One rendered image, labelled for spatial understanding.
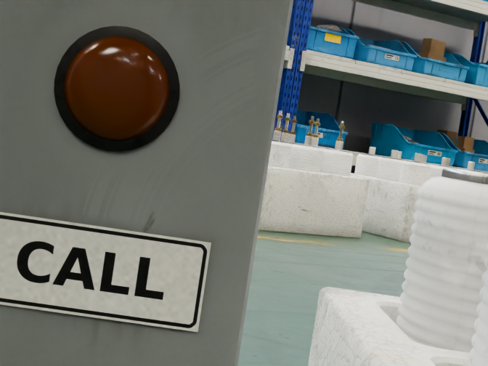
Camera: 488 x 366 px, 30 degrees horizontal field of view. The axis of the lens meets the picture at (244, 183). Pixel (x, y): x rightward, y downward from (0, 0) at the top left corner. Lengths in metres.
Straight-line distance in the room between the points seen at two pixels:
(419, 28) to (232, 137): 6.49
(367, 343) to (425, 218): 0.08
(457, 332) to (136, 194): 0.24
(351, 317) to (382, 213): 2.54
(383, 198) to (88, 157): 2.78
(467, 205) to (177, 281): 0.23
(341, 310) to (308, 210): 2.18
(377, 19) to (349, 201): 3.84
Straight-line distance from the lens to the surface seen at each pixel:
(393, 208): 2.92
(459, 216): 0.41
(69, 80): 0.20
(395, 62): 5.67
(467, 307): 0.41
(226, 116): 0.20
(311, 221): 2.63
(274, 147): 2.57
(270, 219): 2.54
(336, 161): 2.72
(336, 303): 0.47
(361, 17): 6.39
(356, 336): 0.40
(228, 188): 0.20
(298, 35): 5.25
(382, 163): 3.04
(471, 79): 6.11
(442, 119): 6.84
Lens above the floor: 0.26
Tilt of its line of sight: 3 degrees down
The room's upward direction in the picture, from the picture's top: 9 degrees clockwise
